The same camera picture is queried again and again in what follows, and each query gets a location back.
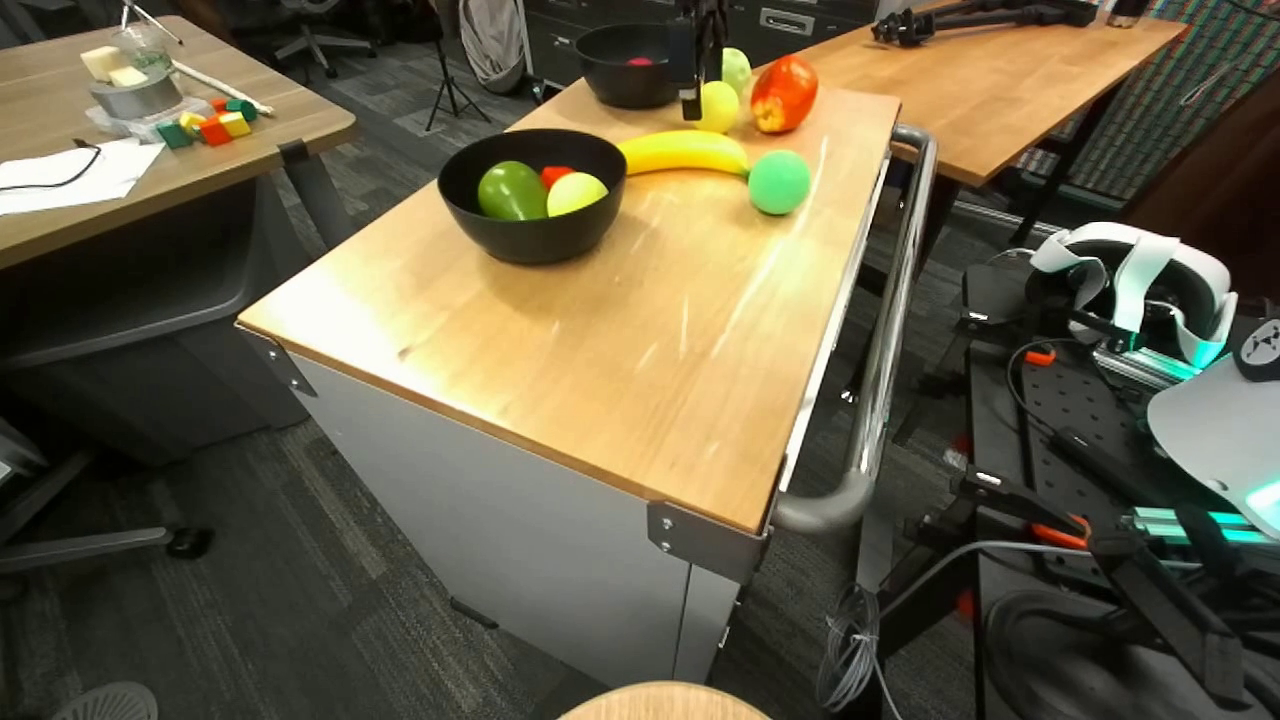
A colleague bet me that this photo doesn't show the near black bowl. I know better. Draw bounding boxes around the near black bowl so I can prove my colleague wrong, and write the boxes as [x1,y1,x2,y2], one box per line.
[438,129,626,264]

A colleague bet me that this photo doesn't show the pale green round plush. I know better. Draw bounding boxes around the pale green round plush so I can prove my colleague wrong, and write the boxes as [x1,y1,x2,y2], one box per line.
[719,47,756,98]

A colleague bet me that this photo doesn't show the small red strawberry plush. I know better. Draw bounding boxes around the small red strawberry plush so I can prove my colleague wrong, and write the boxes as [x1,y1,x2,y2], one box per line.
[539,163,572,190]

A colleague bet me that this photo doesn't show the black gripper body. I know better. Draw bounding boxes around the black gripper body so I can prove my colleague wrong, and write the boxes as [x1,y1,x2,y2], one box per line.
[681,0,727,60]

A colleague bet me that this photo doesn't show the yellow lemon plush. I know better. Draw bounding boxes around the yellow lemon plush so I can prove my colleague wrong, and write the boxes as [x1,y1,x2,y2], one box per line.
[548,174,610,216]

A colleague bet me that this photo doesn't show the dark green pear plush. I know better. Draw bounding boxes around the dark green pear plush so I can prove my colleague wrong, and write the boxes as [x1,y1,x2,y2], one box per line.
[476,161,548,219]

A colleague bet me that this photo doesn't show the bright green ball plush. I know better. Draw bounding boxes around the bright green ball plush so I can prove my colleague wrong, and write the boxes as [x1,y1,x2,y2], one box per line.
[748,154,814,216]

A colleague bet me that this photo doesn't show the yellow banana plush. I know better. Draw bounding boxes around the yellow banana plush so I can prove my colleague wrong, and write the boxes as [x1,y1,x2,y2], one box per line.
[619,129,754,178]

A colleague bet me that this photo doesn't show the white vr headset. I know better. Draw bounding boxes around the white vr headset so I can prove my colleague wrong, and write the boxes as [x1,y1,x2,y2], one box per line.
[1030,219,1239,390]

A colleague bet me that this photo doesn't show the far black bowl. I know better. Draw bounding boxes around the far black bowl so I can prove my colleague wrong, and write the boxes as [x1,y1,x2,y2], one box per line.
[578,20,693,107]

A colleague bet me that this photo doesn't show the round wooden stool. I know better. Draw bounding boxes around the round wooden stool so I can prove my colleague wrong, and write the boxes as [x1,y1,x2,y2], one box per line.
[559,682,770,720]

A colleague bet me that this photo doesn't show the clear plastic cup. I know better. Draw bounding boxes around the clear plastic cup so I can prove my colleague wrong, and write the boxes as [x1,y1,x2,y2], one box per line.
[80,25,179,120]

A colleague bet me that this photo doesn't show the white papers on table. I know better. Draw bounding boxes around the white papers on table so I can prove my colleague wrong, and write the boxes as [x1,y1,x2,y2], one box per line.
[0,142,161,216]

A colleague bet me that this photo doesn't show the large wooden office table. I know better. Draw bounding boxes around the large wooden office table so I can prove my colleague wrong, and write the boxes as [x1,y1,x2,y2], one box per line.
[0,11,360,474]

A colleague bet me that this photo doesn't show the small yellow round plush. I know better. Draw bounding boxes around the small yellow round plush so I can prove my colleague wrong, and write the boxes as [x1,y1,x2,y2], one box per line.
[700,81,739,131]

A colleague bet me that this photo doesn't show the metal tool cart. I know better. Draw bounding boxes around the metal tool cart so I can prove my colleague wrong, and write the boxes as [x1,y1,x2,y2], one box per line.
[239,125,908,686]

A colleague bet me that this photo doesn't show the black bowl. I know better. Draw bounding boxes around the black bowl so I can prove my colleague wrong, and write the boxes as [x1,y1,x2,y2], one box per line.
[578,20,693,107]
[438,129,626,264]

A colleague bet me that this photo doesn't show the large red orange apple plush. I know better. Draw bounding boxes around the large red orange apple plush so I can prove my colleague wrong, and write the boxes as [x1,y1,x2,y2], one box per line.
[754,55,821,137]

